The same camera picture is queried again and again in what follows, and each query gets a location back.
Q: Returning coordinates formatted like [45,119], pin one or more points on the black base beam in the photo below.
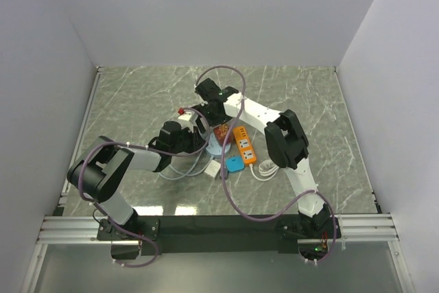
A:
[231,233]

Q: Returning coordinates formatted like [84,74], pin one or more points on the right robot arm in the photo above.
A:
[287,146]

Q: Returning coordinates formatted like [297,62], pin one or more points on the red cube socket adapter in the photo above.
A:
[220,133]

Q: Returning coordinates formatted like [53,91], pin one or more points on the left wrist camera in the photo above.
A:
[187,118]

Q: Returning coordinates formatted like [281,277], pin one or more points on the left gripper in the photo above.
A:
[197,141]

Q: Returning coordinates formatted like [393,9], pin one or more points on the round light blue power strip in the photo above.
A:
[213,147]

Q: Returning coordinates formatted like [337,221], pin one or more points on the aluminium rail frame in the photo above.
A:
[131,104]

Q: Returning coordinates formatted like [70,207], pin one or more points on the blue square adapter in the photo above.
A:
[234,164]

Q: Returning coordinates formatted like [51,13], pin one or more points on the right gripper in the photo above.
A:
[221,120]

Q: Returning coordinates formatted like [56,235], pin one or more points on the small grey charger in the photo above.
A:
[223,174]

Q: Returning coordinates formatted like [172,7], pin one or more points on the orange power strip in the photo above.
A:
[244,145]

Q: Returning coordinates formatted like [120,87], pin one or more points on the white square plug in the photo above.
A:
[213,168]

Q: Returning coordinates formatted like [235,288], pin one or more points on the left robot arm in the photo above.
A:
[98,172]

